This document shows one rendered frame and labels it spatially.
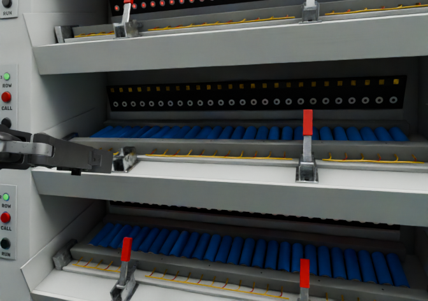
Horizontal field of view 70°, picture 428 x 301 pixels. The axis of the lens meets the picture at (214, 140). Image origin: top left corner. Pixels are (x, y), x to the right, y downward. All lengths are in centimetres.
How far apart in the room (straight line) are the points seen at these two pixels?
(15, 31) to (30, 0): 5
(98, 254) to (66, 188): 13
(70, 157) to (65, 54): 26
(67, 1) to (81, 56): 17
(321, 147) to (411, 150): 11
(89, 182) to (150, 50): 22
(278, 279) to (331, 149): 20
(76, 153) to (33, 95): 26
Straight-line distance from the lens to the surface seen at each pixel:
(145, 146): 51
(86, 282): 59
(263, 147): 46
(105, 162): 43
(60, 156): 31
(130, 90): 64
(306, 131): 41
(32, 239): 60
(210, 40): 43
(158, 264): 55
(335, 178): 42
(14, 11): 63
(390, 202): 41
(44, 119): 59
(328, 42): 42
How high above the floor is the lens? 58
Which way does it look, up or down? 1 degrees down
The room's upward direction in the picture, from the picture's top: 1 degrees clockwise
